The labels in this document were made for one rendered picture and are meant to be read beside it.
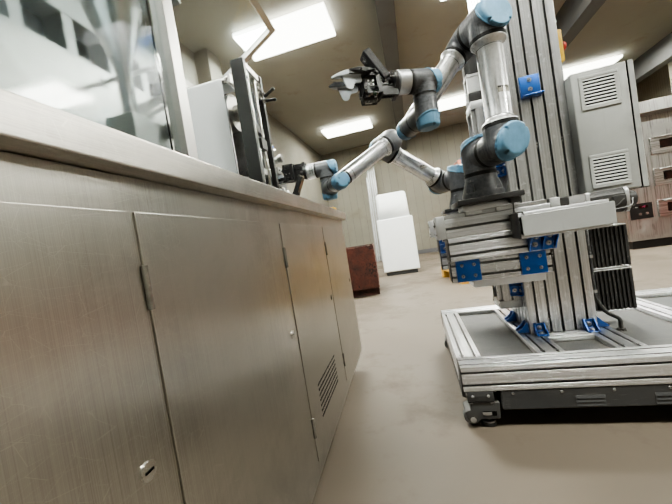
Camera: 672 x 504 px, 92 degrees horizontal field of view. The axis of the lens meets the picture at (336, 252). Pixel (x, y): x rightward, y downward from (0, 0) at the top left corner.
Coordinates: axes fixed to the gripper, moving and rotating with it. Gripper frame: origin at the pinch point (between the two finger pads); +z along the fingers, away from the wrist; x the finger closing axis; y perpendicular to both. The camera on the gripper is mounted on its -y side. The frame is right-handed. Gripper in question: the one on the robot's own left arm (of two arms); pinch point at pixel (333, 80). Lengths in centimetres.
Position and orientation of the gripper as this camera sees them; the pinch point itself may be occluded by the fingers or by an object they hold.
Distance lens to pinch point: 113.5
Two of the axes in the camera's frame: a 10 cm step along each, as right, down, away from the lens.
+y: 1.9, 9.8, -1.1
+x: -1.8, 1.4, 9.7
